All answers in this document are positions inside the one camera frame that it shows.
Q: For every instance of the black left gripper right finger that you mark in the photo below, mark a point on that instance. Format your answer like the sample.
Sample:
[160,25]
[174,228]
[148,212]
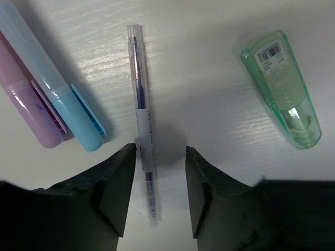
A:
[225,213]

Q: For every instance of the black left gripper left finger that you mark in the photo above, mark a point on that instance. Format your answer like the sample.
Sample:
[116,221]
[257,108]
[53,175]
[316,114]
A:
[88,211]

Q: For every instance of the clear blue gel pen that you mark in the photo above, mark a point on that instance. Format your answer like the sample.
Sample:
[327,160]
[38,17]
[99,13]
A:
[139,77]

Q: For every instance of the green correction tape dispenser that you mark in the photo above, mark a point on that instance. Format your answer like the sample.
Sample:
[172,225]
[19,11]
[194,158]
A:
[270,62]

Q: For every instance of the pink highlighter marker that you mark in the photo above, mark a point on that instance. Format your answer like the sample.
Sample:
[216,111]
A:
[28,98]

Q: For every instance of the light blue highlighter marker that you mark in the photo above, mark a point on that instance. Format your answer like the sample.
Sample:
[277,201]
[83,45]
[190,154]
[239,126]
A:
[65,98]

